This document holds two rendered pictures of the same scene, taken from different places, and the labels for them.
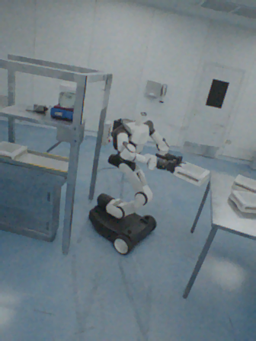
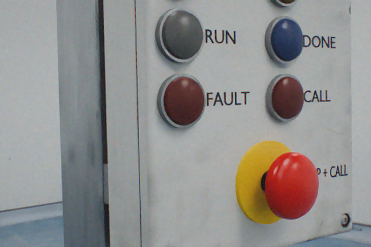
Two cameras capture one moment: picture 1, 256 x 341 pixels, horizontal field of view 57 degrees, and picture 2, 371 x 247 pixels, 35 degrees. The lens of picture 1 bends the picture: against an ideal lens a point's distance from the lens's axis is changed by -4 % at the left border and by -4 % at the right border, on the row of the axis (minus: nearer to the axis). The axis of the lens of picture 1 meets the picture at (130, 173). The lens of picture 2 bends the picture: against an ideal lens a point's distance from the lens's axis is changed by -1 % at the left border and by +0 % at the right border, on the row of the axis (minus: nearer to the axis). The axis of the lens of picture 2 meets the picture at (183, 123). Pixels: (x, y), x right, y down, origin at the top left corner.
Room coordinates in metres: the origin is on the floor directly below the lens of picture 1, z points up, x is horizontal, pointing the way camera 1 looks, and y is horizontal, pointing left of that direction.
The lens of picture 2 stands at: (2.48, 0.07, 0.92)
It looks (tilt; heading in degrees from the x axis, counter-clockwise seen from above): 3 degrees down; 53
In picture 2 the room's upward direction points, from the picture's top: 1 degrees counter-clockwise
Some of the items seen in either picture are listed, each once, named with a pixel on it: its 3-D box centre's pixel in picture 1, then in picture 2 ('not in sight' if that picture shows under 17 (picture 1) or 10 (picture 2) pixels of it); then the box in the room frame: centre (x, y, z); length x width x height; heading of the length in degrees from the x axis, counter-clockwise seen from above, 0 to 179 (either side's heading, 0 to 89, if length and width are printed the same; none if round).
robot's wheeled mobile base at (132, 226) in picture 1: (120, 216); not in sight; (2.24, 0.01, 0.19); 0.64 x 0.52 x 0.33; 61
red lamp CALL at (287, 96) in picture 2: not in sight; (287, 97); (2.76, 0.33, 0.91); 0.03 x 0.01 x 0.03; 179
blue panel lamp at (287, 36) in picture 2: not in sight; (286, 40); (2.76, 0.33, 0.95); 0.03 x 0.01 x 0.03; 179
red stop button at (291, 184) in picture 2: not in sight; (275, 183); (2.74, 0.33, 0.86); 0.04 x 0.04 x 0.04; 89
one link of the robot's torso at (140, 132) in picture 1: (129, 136); not in sight; (2.28, 0.07, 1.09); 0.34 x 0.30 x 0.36; 151
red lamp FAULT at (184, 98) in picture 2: not in sight; (184, 101); (2.68, 0.33, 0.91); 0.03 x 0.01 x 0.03; 179
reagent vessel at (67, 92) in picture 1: (68, 94); not in sight; (1.93, 0.61, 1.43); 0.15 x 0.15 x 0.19
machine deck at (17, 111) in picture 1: (43, 116); not in sight; (1.89, 0.79, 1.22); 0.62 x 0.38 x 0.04; 89
